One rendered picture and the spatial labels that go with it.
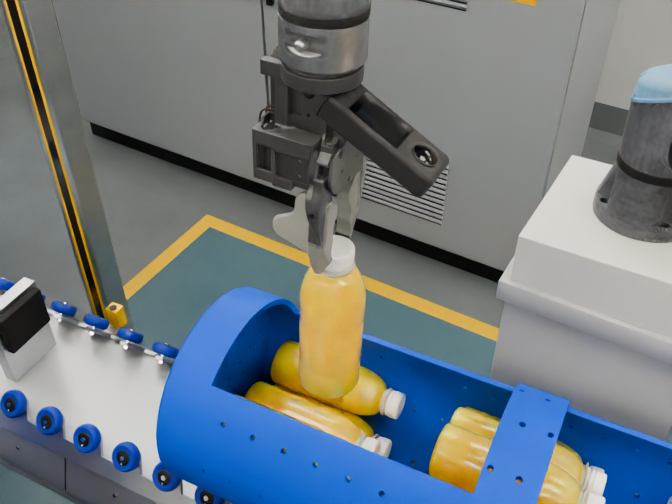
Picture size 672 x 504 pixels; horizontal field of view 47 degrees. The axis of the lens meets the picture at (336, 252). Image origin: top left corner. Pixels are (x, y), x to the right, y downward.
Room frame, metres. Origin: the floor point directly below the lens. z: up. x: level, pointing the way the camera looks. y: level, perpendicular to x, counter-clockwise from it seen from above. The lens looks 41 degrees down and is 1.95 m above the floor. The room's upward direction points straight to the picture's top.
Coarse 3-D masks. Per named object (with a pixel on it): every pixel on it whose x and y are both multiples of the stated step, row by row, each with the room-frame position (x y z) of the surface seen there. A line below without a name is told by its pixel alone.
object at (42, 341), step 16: (16, 288) 0.91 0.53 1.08; (32, 288) 0.92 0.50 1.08; (0, 304) 0.88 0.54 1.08; (16, 304) 0.88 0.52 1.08; (32, 304) 0.90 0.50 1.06; (0, 320) 0.85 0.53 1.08; (16, 320) 0.86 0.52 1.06; (32, 320) 0.89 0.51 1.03; (48, 320) 0.91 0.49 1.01; (0, 336) 0.85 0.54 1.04; (16, 336) 0.86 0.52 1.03; (32, 336) 0.88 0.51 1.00; (48, 336) 0.92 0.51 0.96; (0, 352) 0.85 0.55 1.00; (16, 352) 0.86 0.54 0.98; (32, 352) 0.89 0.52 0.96; (16, 368) 0.85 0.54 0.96
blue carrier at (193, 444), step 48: (240, 288) 0.78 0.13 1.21; (192, 336) 0.67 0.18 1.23; (240, 336) 0.67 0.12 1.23; (288, 336) 0.81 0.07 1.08; (192, 384) 0.62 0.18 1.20; (240, 384) 0.75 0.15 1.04; (432, 384) 0.71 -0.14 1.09; (480, 384) 0.67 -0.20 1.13; (192, 432) 0.58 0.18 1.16; (240, 432) 0.56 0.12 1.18; (288, 432) 0.55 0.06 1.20; (384, 432) 0.69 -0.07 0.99; (432, 432) 0.68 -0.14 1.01; (528, 432) 0.52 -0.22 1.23; (576, 432) 0.62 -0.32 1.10; (624, 432) 0.59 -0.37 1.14; (192, 480) 0.57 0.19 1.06; (240, 480) 0.53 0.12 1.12; (288, 480) 0.51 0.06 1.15; (336, 480) 0.50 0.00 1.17; (384, 480) 0.49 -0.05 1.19; (432, 480) 0.48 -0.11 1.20; (480, 480) 0.47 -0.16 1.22; (528, 480) 0.46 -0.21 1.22; (624, 480) 0.58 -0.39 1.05
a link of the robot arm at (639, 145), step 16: (640, 80) 0.94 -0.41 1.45; (656, 80) 0.91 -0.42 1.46; (640, 96) 0.92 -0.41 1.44; (656, 96) 0.89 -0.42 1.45; (640, 112) 0.91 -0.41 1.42; (656, 112) 0.89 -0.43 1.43; (624, 128) 0.94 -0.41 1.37; (640, 128) 0.90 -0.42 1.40; (656, 128) 0.88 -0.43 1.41; (624, 144) 0.92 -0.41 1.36; (640, 144) 0.89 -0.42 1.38; (656, 144) 0.87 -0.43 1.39; (624, 160) 0.91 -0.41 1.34; (640, 160) 0.89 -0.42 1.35; (656, 160) 0.87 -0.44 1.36; (656, 176) 0.87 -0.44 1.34
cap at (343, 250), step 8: (336, 240) 0.59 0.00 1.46; (344, 240) 0.59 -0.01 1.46; (336, 248) 0.58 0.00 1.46; (344, 248) 0.58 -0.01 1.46; (352, 248) 0.58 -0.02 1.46; (336, 256) 0.56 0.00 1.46; (344, 256) 0.56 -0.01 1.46; (352, 256) 0.57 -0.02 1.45; (336, 264) 0.56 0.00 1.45; (344, 264) 0.56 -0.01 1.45
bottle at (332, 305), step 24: (312, 288) 0.56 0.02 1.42; (336, 288) 0.55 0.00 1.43; (360, 288) 0.57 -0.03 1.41; (312, 312) 0.55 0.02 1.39; (336, 312) 0.55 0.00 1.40; (360, 312) 0.56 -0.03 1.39; (312, 336) 0.55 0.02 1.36; (336, 336) 0.54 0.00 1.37; (360, 336) 0.56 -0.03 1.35; (312, 360) 0.55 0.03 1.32; (336, 360) 0.54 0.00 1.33; (312, 384) 0.55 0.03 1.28; (336, 384) 0.54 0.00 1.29
